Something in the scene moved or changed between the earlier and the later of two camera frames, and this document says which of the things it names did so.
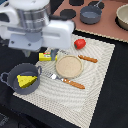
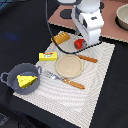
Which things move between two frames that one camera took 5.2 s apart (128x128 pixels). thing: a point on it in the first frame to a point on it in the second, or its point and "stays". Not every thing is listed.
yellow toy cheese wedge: (25, 81) stays
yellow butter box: (46, 56) stays
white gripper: (54, 35) to (89, 25)
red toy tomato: (79, 43) stays
